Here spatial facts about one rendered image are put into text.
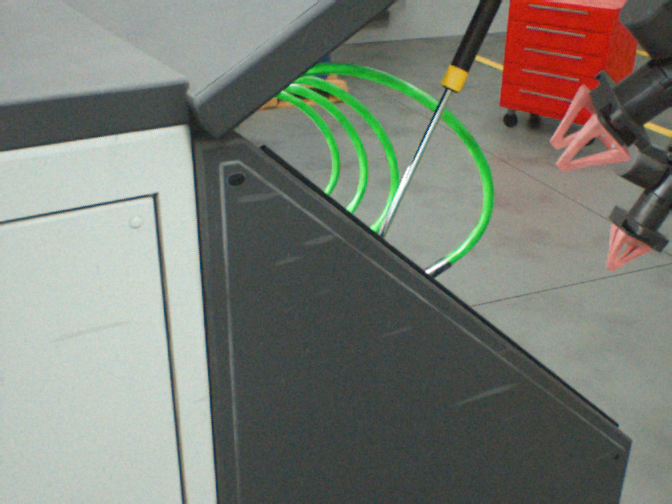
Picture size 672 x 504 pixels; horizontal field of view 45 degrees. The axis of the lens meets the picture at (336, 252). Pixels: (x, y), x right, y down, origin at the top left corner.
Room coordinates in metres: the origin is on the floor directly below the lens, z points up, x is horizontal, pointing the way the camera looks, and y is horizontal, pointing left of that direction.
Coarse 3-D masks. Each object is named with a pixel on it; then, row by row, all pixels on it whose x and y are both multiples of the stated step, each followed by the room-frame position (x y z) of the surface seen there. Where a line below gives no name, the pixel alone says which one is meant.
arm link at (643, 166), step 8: (632, 144) 1.28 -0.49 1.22; (632, 152) 1.27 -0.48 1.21; (640, 152) 1.25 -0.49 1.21; (648, 152) 1.26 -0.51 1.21; (656, 152) 1.26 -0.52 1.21; (664, 152) 1.26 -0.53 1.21; (632, 160) 1.25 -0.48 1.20; (640, 160) 1.25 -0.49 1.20; (648, 160) 1.25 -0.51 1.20; (656, 160) 1.26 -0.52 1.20; (664, 160) 1.26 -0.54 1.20; (616, 168) 1.28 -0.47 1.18; (624, 168) 1.26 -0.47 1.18; (632, 168) 1.24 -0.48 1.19; (640, 168) 1.24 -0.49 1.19; (648, 168) 1.25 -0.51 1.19; (656, 168) 1.25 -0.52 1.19; (664, 168) 1.26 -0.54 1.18; (624, 176) 1.25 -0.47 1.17; (632, 176) 1.25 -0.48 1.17; (640, 176) 1.25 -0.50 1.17; (648, 176) 1.25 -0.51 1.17; (656, 176) 1.25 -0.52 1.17; (640, 184) 1.26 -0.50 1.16; (648, 184) 1.25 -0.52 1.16
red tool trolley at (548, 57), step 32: (512, 0) 5.33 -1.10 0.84; (544, 0) 5.19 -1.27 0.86; (576, 0) 5.19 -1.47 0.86; (608, 0) 5.21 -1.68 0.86; (512, 32) 5.31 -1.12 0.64; (544, 32) 5.16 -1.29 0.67; (576, 32) 5.01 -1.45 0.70; (608, 32) 4.89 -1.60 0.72; (512, 64) 5.30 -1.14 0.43; (544, 64) 5.14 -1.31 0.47; (576, 64) 5.00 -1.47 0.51; (608, 64) 4.91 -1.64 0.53; (512, 96) 5.28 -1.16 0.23; (544, 96) 5.12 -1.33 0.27
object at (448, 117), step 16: (320, 64) 0.94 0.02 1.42; (336, 64) 0.94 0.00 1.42; (352, 64) 0.94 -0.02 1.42; (384, 80) 0.94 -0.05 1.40; (400, 80) 0.95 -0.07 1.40; (416, 96) 0.95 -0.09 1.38; (448, 112) 0.95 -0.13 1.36; (464, 128) 0.96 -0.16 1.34; (480, 160) 0.96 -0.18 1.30; (480, 224) 0.96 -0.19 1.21; (448, 256) 0.96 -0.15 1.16
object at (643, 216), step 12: (648, 192) 1.28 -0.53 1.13; (636, 204) 1.28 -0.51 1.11; (648, 204) 1.26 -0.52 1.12; (660, 204) 1.25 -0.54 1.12; (624, 216) 1.28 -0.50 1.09; (636, 216) 1.26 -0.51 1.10; (648, 216) 1.25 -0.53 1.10; (660, 216) 1.25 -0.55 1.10; (636, 228) 1.24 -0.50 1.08; (648, 228) 1.25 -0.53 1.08; (660, 240) 1.23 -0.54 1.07
